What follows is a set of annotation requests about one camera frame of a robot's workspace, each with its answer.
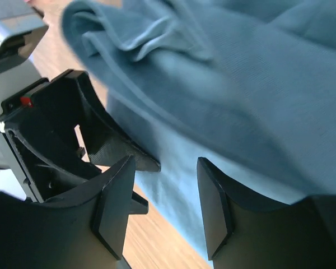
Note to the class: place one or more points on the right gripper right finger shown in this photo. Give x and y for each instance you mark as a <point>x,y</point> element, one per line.
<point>244,229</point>

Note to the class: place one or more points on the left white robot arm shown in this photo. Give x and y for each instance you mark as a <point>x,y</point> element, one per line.
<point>0,157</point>

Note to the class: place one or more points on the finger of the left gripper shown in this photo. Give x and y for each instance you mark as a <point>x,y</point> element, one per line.
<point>137,205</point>
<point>106,142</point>

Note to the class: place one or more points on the grey blue t shirt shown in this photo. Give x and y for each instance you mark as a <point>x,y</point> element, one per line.
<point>250,85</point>

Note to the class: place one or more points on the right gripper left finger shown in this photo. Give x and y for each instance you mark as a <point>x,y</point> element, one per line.
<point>83,227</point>

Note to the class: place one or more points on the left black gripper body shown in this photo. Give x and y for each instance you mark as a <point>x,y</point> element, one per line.
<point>39,123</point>

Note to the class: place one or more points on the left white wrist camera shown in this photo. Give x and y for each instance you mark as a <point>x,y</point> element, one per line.
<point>21,29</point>

